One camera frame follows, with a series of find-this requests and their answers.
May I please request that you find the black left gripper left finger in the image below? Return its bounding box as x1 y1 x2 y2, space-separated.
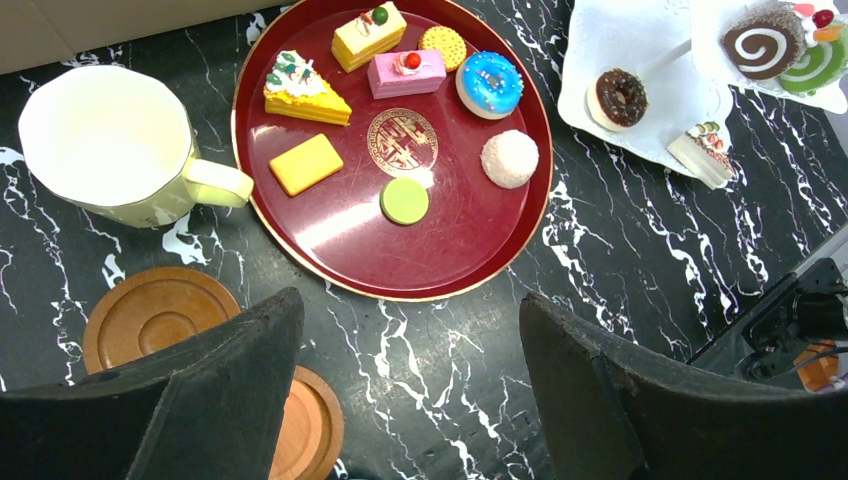
1 287 304 479

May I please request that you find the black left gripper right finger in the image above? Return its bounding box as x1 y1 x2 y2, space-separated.
519 293 847 479

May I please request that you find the white round cake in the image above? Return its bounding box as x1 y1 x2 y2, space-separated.
480 129 540 189

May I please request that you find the white triangular cake slice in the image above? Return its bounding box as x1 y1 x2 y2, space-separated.
666 120 736 189

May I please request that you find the chocolate donut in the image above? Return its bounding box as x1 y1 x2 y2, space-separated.
586 68 649 132

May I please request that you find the white three-tier cake stand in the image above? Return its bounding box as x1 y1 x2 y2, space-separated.
557 0 848 180

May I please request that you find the strawberry cupcake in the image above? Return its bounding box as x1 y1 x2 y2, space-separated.
720 1 844 81

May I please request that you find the green cube cake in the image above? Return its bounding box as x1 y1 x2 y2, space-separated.
779 24 847 96

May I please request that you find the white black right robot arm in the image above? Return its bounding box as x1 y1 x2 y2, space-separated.
687 226 847 390

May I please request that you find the light wooden coaster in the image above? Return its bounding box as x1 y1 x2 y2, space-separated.
269 365 344 479

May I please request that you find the brown wooden coaster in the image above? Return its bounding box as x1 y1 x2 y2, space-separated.
83 267 241 374

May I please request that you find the orange square cake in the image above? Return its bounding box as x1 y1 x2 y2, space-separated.
269 134 344 197

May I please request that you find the pale yellow mug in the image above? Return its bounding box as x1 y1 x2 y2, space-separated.
18 65 254 228

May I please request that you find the green round macaron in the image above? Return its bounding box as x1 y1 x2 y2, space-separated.
380 178 429 225

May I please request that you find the round red tray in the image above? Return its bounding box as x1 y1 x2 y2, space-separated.
231 1 554 301

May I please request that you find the yellow triangular cake slice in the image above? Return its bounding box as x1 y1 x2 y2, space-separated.
263 50 352 126

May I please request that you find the blue frosted donut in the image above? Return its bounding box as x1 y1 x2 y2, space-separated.
455 51 524 120

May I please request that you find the pink rectangular cake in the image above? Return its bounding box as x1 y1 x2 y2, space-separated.
367 50 447 100

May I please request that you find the yellow rectangular cake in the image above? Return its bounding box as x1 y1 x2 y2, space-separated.
331 1 407 73

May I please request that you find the orange round cookie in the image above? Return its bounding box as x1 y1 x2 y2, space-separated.
419 26 468 72

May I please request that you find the tan plastic toolbox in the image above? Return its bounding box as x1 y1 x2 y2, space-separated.
1 0 282 74

